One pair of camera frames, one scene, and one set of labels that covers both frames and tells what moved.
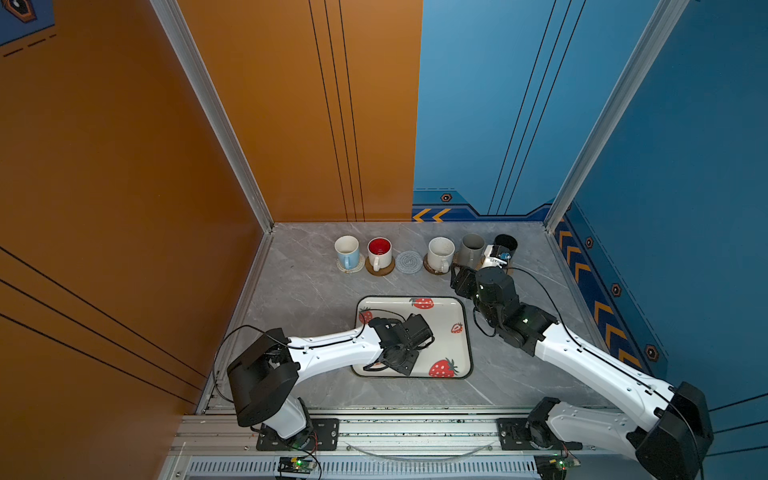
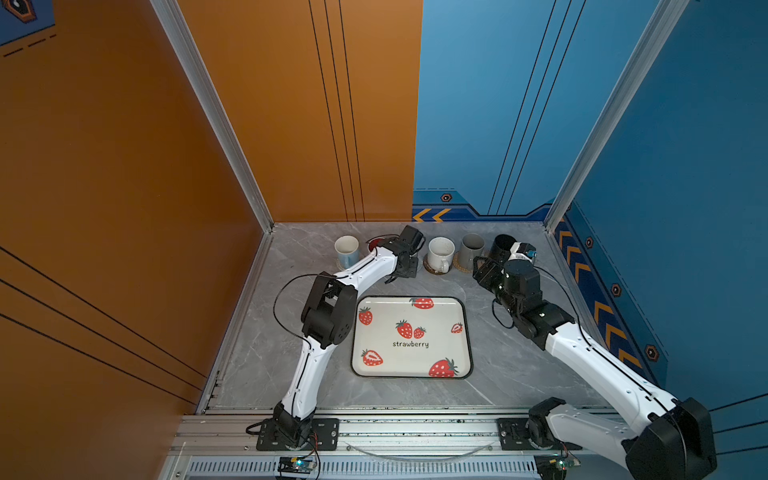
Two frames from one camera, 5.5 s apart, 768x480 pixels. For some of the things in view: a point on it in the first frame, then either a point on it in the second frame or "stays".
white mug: (440, 253) stays
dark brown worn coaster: (428, 267) stays
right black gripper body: (470, 288) -> (495, 281)
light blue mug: (348, 251) stays
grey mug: (472, 250) stays
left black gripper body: (408, 361) -> (411, 267)
